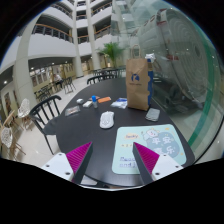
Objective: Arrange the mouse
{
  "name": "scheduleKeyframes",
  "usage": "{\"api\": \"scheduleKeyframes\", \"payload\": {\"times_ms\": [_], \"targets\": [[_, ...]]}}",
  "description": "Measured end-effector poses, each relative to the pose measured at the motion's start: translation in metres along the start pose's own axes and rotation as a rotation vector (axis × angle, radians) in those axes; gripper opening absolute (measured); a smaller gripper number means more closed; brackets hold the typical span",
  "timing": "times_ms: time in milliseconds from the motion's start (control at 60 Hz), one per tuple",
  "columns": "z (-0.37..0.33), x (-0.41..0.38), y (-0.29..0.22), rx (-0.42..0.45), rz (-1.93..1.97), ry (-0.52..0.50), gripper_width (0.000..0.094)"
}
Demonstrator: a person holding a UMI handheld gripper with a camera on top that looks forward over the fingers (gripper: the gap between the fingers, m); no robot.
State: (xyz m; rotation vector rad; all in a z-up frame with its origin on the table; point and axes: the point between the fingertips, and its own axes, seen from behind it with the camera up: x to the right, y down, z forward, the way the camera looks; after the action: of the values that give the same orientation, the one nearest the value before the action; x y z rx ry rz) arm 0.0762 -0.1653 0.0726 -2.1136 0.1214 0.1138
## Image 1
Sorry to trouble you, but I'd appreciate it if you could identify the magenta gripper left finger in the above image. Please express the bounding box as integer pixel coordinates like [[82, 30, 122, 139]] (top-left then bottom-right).
[[41, 141, 94, 185]]

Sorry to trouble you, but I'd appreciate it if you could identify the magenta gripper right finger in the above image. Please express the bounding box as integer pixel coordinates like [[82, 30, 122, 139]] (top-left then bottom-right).
[[132, 141, 185, 186]]

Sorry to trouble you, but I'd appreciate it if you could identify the light green mouse pad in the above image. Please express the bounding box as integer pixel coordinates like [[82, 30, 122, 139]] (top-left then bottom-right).
[[112, 124, 186, 175]]

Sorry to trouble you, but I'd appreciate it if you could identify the white computer mouse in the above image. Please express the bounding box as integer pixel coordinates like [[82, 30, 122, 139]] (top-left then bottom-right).
[[100, 111, 114, 129]]

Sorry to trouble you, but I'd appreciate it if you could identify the round black table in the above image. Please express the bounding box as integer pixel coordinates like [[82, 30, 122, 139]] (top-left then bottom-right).
[[56, 78, 195, 187]]

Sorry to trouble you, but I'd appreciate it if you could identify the clear plastic packet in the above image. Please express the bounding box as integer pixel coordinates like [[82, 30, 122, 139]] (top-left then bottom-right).
[[65, 106, 80, 117]]

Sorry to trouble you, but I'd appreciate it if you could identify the white small box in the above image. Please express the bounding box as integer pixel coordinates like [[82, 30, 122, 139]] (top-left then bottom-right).
[[83, 101, 93, 108]]

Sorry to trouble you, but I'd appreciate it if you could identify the small white cube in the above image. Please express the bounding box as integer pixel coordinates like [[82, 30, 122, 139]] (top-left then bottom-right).
[[76, 99, 84, 104]]

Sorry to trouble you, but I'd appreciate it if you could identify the black wooden chair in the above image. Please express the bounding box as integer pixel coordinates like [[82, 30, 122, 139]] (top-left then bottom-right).
[[29, 95, 61, 152]]

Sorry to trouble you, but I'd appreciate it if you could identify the small blue-capped bottle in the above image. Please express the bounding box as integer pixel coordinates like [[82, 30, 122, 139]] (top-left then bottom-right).
[[91, 95, 98, 108]]

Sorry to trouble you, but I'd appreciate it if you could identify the blue plastic packet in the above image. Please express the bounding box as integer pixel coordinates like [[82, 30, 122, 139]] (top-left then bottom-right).
[[111, 98, 127, 109]]

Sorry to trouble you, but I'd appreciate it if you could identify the orange flat case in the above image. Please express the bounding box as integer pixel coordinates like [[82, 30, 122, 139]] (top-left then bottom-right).
[[98, 97, 111, 103]]

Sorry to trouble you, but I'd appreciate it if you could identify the seated person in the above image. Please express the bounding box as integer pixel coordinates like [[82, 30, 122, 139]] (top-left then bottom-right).
[[53, 74, 63, 87]]

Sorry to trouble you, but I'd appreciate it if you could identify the black chair behind table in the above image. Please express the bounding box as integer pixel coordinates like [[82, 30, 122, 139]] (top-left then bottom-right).
[[87, 74, 117, 85]]

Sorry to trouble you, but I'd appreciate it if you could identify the brown paper bag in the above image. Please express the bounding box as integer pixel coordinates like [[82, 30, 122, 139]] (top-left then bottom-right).
[[126, 44, 153, 111]]

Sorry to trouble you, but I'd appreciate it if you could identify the green potted palm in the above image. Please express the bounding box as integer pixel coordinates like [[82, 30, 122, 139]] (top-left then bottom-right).
[[97, 42, 124, 67]]

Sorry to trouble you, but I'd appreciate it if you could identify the white wire chair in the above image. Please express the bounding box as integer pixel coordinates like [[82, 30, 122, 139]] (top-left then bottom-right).
[[0, 127, 25, 159], [18, 99, 30, 128]]

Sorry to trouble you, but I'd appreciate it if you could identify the white wire chair lower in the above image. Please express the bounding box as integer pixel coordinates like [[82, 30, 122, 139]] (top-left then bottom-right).
[[0, 127, 25, 159]]

